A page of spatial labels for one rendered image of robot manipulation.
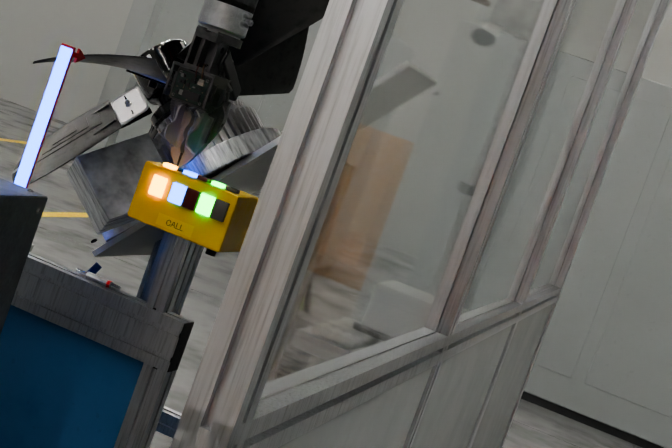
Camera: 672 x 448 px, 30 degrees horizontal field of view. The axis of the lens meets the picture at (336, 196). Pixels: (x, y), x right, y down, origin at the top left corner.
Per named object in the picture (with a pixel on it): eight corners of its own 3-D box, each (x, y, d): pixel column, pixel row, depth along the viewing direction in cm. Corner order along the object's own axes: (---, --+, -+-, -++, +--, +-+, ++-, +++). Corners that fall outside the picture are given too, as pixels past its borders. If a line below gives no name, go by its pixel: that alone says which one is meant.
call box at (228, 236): (238, 261, 194) (261, 196, 194) (215, 262, 185) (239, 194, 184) (149, 225, 198) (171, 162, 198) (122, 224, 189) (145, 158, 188)
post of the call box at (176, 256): (170, 312, 193) (196, 237, 192) (162, 313, 190) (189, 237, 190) (153, 305, 194) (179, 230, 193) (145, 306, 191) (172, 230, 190)
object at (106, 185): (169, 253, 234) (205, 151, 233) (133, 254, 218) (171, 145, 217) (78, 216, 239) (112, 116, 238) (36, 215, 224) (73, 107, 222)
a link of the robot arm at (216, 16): (216, 2, 193) (263, 18, 191) (206, 30, 193) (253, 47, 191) (198, -7, 186) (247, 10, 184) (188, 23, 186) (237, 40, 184)
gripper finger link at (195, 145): (165, 165, 187) (185, 106, 186) (180, 167, 193) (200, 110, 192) (183, 172, 186) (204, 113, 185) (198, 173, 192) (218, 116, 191)
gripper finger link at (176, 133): (147, 158, 188) (167, 99, 187) (163, 160, 193) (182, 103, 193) (165, 165, 187) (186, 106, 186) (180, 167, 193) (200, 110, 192)
